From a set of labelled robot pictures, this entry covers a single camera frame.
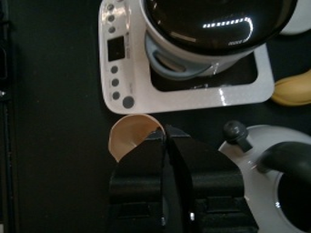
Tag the white toy induction cooker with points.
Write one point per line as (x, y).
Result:
(129, 104)

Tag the white round dome piece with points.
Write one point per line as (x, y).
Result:
(298, 21)

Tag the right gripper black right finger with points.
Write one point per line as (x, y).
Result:
(214, 188)

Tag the white toy pot black lid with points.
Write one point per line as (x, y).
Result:
(219, 27)

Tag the yellow toy food piece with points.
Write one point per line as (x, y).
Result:
(294, 89)

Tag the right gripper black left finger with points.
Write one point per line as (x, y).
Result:
(137, 182)

